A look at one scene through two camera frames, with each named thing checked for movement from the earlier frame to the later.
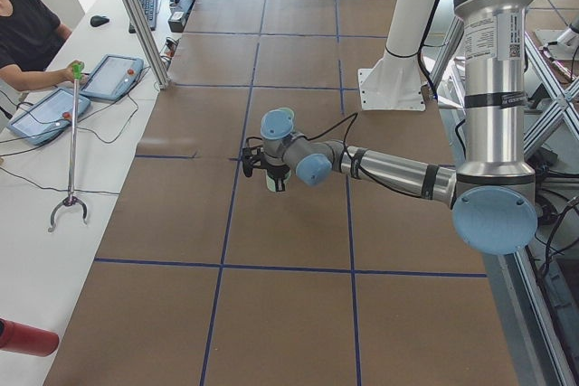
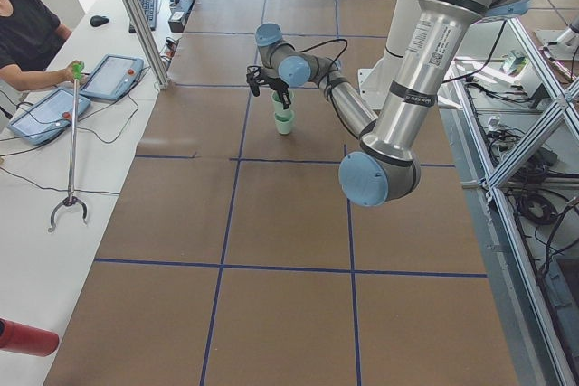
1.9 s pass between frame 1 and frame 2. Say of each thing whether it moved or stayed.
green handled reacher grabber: stayed
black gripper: moved
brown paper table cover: stayed
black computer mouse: stayed
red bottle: stayed
